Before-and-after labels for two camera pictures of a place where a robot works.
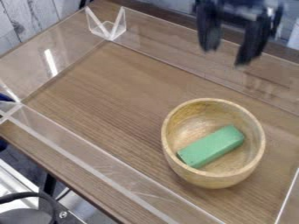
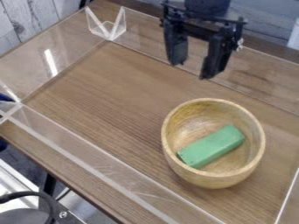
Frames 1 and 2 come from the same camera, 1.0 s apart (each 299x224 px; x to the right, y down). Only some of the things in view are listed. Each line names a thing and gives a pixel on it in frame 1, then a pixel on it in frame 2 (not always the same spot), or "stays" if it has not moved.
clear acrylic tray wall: x=162 y=131 stays
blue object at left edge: x=4 y=97 stays
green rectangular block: x=200 y=151 stays
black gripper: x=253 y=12 to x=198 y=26
